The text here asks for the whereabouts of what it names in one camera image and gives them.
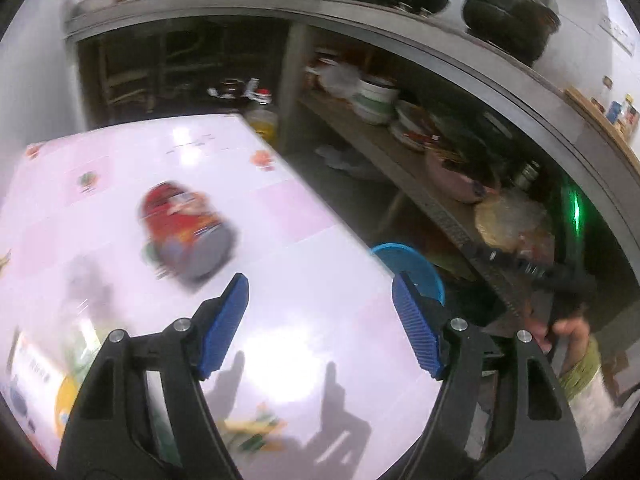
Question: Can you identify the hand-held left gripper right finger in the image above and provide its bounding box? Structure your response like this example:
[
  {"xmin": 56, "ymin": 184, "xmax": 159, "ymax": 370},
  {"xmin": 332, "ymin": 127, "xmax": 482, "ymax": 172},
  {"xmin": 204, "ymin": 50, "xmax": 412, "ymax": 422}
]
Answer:
[{"xmin": 391, "ymin": 270, "xmax": 587, "ymax": 480}]

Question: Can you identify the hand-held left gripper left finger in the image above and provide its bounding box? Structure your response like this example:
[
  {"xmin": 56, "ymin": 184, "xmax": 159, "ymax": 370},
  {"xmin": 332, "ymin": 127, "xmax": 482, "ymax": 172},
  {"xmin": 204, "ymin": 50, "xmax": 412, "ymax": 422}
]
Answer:
[{"xmin": 57, "ymin": 273, "xmax": 250, "ymax": 480}]

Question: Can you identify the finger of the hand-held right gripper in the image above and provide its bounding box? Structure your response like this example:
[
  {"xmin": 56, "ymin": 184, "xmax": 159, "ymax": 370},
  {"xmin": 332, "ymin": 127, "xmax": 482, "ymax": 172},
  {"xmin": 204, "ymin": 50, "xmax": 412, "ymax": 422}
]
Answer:
[{"xmin": 467, "ymin": 242, "xmax": 556, "ymax": 281}]

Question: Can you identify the blue plastic basin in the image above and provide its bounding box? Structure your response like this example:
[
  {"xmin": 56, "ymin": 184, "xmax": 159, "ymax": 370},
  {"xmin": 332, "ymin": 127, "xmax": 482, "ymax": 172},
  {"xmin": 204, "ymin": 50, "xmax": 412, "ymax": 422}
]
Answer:
[{"xmin": 370, "ymin": 243, "xmax": 446, "ymax": 306}]

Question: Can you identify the red snack can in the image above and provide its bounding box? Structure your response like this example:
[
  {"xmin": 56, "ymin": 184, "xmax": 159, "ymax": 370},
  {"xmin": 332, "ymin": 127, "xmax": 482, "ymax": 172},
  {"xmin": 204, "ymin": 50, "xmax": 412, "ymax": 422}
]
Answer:
[{"xmin": 137, "ymin": 181, "xmax": 240, "ymax": 291}]

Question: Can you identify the person's right forearm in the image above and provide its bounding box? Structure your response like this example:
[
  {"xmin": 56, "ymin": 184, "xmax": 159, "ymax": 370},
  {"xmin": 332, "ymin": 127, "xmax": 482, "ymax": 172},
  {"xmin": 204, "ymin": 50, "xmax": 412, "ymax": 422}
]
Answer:
[{"xmin": 557, "ymin": 340, "xmax": 603, "ymax": 401}]

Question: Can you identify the person's right hand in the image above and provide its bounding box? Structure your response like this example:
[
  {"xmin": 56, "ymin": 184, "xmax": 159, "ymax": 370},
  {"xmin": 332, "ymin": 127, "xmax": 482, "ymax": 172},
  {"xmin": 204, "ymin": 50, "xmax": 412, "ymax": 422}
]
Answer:
[{"xmin": 527, "ymin": 312, "xmax": 593, "ymax": 356}]

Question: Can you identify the yellow plastic bag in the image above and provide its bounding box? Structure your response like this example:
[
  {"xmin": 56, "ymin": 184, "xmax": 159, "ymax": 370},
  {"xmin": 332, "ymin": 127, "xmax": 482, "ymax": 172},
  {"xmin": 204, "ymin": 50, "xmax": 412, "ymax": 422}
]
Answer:
[{"xmin": 474, "ymin": 192, "xmax": 556, "ymax": 256}]

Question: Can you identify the metal cup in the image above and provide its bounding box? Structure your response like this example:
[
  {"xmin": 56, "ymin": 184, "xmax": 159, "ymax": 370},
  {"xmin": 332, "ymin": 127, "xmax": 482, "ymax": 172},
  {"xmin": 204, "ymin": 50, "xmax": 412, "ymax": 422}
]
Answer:
[{"xmin": 512, "ymin": 160, "xmax": 543, "ymax": 191}]

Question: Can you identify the pink basin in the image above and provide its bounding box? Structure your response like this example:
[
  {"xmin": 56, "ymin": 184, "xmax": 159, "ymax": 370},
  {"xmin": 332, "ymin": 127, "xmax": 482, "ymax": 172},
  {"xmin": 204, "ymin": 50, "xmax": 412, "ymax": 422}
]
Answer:
[{"xmin": 425, "ymin": 147, "xmax": 493, "ymax": 204}]

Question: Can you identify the yellow green wrapper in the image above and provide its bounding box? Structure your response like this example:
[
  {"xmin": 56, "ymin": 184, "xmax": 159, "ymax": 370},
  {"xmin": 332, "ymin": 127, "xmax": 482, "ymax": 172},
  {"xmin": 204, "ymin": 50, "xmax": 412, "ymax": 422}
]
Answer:
[{"xmin": 220, "ymin": 402, "xmax": 288, "ymax": 453}]

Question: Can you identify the clear plastic bag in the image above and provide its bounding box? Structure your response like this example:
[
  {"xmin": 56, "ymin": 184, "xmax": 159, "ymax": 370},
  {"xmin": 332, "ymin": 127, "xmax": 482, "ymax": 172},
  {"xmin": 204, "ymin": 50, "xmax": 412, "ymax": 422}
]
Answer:
[{"xmin": 60, "ymin": 255, "xmax": 116, "ymax": 376}]

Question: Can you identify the wooden shelf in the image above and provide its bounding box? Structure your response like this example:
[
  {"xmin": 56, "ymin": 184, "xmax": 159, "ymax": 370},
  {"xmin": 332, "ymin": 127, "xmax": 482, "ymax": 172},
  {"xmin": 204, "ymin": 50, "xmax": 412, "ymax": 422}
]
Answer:
[{"xmin": 300, "ymin": 92, "xmax": 556, "ymax": 321}]

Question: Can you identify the stack of white plates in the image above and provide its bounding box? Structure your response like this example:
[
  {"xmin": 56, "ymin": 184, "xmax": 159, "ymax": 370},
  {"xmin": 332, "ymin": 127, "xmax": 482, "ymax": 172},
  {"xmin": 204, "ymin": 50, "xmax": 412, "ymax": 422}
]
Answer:
[{"xmin": 390, "ymin": 100, "xmax": 441, "ymax": 151}]

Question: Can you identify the white yellow box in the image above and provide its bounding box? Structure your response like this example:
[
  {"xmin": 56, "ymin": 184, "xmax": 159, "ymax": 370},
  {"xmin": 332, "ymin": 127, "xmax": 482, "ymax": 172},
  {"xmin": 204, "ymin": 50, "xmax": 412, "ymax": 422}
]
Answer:
[{"xmin": 7, "ymin": 330, "xmax": 81, "ymax": 451}]

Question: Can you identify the yellow oil bottle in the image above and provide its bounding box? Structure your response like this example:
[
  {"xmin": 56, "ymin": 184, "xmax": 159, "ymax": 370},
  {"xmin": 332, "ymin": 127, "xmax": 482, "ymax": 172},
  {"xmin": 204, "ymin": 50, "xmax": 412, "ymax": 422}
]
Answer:
[{"xmin": 245, "ymin": 87, "xmax": 279, "ymax": 143}]

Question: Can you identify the stack of white bowls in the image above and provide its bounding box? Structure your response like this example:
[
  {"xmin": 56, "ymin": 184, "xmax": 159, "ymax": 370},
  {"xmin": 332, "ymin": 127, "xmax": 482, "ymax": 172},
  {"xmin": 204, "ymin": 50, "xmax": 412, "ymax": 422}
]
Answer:
[{"xmin": 350, "ymin": 75, "xmax": 401, "ymax": 125}]

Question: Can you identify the black pot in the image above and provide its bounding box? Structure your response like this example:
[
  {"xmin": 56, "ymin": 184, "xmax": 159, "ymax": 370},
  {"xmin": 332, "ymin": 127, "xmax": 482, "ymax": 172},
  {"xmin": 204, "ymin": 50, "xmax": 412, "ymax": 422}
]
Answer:
[{"xmin": 209, "ymin": 77, "xmax": 248, "ymax": 101}]

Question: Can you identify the white plastic bag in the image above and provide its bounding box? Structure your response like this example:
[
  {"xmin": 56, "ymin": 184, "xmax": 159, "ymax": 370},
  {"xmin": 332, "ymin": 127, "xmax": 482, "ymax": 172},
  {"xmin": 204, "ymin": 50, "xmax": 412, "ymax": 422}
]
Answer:
[{"xmin": 317, "ymin": 62, "xmax": 361, "ymax": 98}]

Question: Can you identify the large black wok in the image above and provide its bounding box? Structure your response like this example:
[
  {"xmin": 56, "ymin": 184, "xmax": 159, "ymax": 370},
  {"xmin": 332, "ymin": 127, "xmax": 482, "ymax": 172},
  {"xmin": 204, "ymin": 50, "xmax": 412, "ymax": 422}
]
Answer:
[{"xmin": 461, "ymin": 0, "xmax": 562, "ymax": 63}]

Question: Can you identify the wooden stool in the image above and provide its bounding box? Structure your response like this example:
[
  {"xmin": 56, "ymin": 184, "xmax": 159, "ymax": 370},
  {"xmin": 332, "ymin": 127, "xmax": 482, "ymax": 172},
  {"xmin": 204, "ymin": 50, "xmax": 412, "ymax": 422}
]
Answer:
[{"xmin": 97, "ymin": 35, "xmax": 211, "ymax": 111}]

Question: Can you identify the grey concrete counter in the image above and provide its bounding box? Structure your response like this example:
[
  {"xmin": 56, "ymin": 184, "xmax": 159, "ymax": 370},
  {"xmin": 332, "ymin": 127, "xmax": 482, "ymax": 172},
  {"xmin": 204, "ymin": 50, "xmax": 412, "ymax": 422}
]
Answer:
[{"xmin": 65, "ymin": 0, "xmax": 640, "ymax": 241}]

